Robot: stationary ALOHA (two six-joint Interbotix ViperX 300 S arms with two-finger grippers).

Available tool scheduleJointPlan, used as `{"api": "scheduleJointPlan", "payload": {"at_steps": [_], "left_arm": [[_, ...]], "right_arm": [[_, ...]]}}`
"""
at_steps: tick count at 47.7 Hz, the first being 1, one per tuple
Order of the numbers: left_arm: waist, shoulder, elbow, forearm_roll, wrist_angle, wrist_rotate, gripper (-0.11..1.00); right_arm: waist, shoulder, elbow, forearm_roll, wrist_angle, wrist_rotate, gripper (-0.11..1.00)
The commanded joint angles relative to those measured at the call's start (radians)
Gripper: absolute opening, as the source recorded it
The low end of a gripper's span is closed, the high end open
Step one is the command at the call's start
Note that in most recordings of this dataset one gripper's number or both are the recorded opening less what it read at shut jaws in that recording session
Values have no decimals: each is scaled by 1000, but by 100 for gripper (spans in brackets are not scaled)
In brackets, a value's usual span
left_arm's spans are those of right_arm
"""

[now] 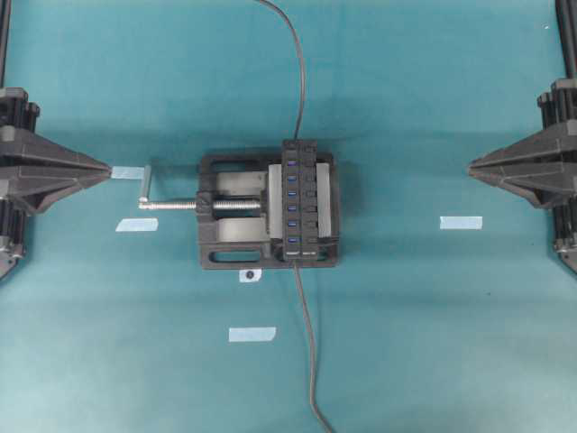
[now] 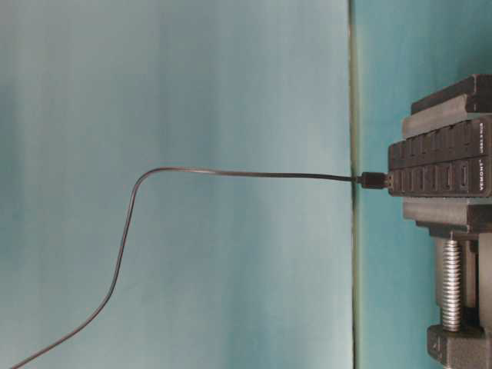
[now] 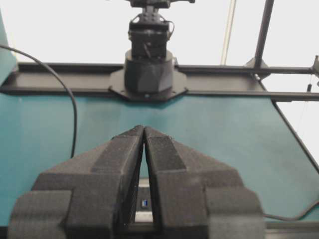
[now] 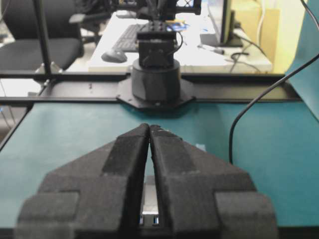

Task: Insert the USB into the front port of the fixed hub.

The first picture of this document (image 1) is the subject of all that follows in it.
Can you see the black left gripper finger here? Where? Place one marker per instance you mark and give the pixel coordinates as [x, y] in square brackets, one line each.
[34, 191]
[22, 147]

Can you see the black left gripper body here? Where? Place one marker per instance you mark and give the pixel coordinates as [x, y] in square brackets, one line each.
[17, 113]

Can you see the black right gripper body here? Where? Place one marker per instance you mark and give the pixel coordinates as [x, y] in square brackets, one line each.
[558, 110]

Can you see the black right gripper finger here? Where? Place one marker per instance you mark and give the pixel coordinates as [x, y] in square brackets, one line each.
[546, 191]
[545, 147]

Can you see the black multiport USB hub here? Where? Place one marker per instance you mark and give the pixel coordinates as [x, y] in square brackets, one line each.
[299, 200]

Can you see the blue tape strip left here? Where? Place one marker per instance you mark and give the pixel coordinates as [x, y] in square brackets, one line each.
[131, 225]

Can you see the blue tape strip right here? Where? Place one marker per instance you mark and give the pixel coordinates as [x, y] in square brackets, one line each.
[461, 222]

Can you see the black bench vise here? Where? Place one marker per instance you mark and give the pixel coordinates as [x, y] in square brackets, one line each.
[239, 211]

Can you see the tape piece with black dot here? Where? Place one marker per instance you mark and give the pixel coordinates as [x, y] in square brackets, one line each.
[250, 275]

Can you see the blue tape strip bottom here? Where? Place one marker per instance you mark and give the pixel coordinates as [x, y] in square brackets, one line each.
[251, 334]

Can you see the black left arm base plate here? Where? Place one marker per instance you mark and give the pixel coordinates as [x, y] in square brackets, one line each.
[7, 263]

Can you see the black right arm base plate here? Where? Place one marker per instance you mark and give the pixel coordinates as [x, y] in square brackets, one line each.
[569, 259]

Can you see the blue tape strip near handle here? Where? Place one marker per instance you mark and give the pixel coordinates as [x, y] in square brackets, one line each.
[127, 173]

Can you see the black frame rail right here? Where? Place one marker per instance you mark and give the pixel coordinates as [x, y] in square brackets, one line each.
[566, 20]

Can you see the black frame rail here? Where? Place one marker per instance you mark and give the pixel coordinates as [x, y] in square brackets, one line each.
[566, 20]
[5, 14]

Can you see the black frame rail left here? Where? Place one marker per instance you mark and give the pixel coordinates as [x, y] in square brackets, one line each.
[5, 14]

